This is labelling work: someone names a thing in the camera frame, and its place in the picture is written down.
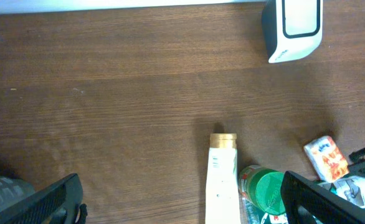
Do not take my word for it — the white barcode scanner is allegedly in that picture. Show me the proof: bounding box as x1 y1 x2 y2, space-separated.
261 0 323 63

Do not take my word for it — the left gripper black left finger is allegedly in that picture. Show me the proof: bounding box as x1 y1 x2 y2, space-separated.
0 174 88 224

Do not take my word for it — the grey plastic mesh basket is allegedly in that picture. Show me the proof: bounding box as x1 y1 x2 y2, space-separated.
0 176 36 212

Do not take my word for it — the green lid small jar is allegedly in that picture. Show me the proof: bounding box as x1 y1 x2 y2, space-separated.
238 165 285 215

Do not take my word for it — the orange small tissue pack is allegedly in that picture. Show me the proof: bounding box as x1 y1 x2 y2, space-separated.
303 136 349 183

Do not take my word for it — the green white wipes packet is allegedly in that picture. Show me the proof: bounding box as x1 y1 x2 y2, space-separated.
242 175 365 224

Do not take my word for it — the white printed tube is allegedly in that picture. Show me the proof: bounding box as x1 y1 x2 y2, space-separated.
205 133 240 224

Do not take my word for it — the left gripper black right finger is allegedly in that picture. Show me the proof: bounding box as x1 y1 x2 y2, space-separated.
280 171 365 224

